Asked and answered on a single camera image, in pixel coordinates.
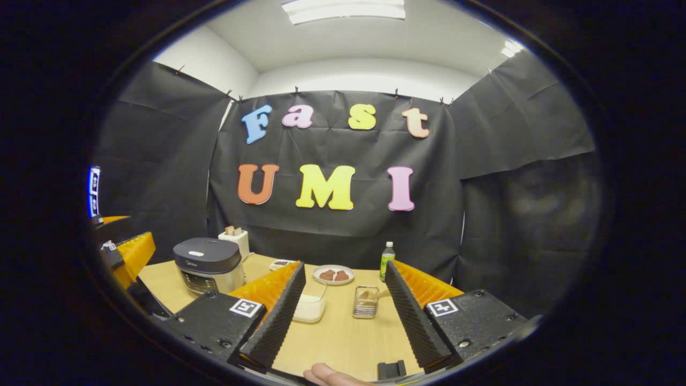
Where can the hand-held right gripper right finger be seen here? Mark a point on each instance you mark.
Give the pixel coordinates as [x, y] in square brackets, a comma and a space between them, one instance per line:
[412, 316]

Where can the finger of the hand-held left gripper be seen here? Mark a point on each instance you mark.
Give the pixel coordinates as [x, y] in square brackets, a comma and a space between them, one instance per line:
[115, 229]
[136, 254]

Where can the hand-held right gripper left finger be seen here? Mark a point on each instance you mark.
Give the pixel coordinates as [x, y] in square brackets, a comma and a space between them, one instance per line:
[281, 316]

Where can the wooden spoon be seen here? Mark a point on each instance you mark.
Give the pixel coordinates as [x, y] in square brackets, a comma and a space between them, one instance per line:
[370, 294]

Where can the dark grey rice cooker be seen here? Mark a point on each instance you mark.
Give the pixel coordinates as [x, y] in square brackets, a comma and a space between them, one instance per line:
[206, 262]

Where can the blue white sign panel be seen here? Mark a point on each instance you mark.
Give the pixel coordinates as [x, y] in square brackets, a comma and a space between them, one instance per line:
[94, 187]

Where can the white divided grain dish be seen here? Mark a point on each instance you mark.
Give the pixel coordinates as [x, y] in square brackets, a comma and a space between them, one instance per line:
[281, 264]

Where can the green label drink bottle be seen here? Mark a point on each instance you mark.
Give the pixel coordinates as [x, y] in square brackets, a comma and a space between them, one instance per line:
[387, 262]

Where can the brown meat piece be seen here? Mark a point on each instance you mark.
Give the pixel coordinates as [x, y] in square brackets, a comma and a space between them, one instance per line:
[342, 276]
[327, 275]

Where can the white round plate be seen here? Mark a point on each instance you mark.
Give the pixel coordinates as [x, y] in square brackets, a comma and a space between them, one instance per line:
[333, 283]

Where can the white toaster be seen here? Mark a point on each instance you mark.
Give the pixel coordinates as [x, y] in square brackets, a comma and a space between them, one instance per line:
[238, 244]

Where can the black backdrop cloth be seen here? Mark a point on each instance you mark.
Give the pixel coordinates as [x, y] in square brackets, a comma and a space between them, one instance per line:
[321, 230]

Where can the small ceiling light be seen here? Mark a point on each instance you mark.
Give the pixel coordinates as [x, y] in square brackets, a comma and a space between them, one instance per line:
[511, 48]

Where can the long ceiling light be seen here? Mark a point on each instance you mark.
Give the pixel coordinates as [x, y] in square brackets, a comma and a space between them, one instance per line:
[343, 10]

